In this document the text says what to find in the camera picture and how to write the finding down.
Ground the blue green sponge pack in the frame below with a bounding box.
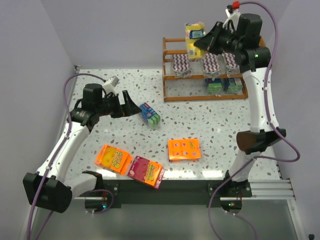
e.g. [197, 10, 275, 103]
[139, 102, 161, 129]
[224, 78, 243, 95]
[205, 78, 223, 95]

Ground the yellow sponge pack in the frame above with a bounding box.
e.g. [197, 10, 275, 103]
[185, 21, 206, 60]

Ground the pink grey zigzag sponge pack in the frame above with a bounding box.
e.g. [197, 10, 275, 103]
[221, 52, 240, 76]

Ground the silver scourer pack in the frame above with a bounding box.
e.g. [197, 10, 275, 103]
[172, 54, 193, 78]

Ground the orange Scrub Daddy box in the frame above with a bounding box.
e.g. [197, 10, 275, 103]
[94, 144, 133, 176]

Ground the orange Scrub Mommy box back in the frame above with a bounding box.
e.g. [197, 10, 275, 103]
[168, 138, 202, 163]

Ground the pink Scrub Mommy box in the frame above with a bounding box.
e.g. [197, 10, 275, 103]
[127, 156, 166, 189]

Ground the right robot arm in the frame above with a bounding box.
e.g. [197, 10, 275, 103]
[193, 10, 286, 183]

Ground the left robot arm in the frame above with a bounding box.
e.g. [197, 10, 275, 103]
[22, 83, 141, 213]

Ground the orange wooden shelf rack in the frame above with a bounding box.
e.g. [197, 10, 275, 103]
[162, 37, 249, 102]

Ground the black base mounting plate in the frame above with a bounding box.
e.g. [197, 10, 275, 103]
[103, 180, 253, 208]

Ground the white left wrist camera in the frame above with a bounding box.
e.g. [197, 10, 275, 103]
[102, 76, 119, 94]

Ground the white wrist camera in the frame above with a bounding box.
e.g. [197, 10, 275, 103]
[223, 6, 241, 29]
[102, 76, 119, 94]

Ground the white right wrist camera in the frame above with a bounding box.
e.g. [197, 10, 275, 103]
[223, 6, 241, 29]

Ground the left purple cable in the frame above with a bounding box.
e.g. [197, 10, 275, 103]
[24, 73, 116, 240]

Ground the purple cable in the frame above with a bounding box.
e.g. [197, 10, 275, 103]
[207, 1, 301, 240]
[24, 73, 116, 240]

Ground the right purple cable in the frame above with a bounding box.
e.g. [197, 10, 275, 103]
[207, 1, 301, 240]

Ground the aluminium rail frame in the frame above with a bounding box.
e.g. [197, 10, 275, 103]
[250, 179, 296, 200]

